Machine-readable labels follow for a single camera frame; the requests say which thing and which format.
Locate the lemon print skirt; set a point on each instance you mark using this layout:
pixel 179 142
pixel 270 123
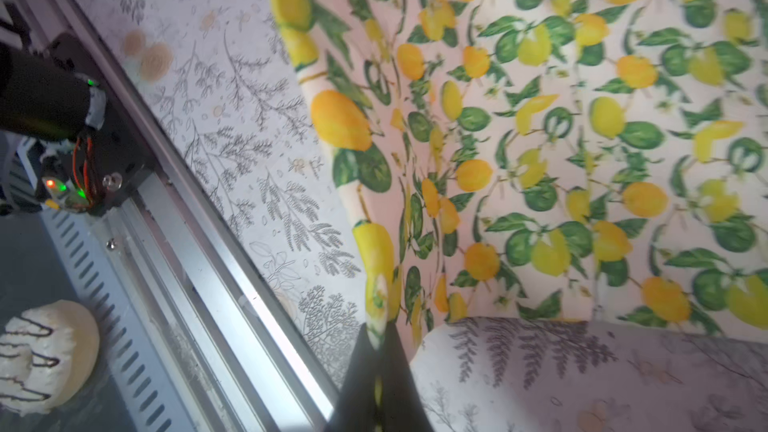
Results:
pixel 567 160

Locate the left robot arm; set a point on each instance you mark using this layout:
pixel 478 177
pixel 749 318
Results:
pixel 70 143

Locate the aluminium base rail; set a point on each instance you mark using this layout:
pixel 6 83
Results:
pixel 192 337

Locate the white chocolate drizzled donut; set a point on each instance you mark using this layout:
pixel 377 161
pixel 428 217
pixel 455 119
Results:
pixel 47 355

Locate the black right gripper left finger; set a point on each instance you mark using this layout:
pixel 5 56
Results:
pixel 355 409

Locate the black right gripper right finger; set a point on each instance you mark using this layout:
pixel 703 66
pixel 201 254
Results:
pixel 400 407

